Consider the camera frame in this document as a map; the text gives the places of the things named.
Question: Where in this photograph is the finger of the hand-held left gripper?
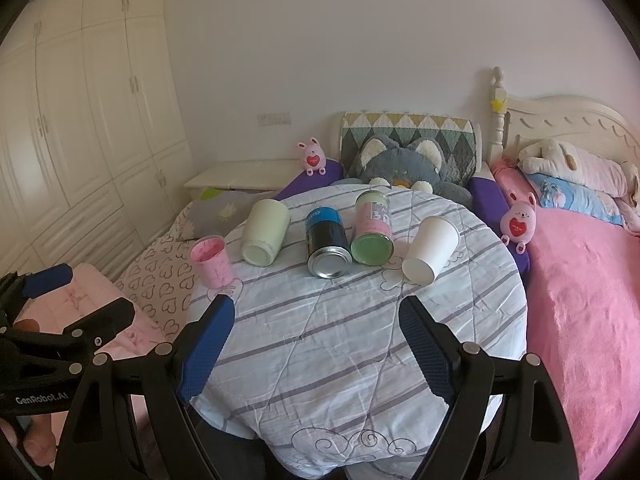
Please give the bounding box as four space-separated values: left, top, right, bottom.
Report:
0 263 74 322
61 298 136 357

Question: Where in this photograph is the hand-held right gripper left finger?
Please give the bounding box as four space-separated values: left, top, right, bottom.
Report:
56 294 236 480

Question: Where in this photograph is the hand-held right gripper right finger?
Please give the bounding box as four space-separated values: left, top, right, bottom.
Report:
398 295 579 480

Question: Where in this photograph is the white paper cup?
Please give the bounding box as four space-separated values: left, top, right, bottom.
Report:
402 216 460 285

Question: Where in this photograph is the cream cup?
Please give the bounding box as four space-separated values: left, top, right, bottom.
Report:
241 198 292 267

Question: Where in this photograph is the pink cup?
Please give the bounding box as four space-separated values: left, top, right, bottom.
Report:
190 235 235 289

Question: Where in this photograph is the pink floral cloth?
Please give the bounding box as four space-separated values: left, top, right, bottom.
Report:
15 262 168 456

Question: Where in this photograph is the heart print cloth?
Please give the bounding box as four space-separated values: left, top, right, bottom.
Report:
114 202 241 341

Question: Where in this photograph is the striped white quilt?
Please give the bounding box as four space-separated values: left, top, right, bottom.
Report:
187 183 528 463

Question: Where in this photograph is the green can with pink label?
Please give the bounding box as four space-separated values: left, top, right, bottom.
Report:
351 191 394 266

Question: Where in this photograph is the grey daisy pillow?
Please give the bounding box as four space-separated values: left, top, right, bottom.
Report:
182 187 278 241

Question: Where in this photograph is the black can with blue label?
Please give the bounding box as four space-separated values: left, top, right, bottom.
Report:
305 206 350 278

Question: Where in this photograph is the large pink bunny toy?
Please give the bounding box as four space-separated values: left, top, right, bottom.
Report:
500 191 538 256

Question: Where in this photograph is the pink blanket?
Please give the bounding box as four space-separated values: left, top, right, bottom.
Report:
490 157 640 480

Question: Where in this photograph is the purple cushion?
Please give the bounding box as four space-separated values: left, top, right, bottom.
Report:
272 159 346 201
467 175 532 273

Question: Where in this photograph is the cream wardrobe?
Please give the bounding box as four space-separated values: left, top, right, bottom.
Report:
0 0 196 281

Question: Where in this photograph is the white nightstand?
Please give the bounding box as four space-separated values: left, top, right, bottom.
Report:
182 159 306 193

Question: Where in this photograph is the grey cat plush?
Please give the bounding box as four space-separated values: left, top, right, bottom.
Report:
332 133 476 206

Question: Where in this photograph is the blue printed pillow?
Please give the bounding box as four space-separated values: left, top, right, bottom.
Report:
525 172 626 226

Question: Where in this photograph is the small pink bunny toy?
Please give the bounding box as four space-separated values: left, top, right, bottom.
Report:
298 136 328 176

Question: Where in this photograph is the patchwork quilted cover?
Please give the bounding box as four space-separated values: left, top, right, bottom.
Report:
336 111 481 181

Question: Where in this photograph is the white dog plush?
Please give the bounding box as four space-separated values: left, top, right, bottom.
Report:
517 139 638 196

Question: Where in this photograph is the cream bed headboard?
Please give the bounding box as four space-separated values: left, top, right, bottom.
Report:
487 66 640 171

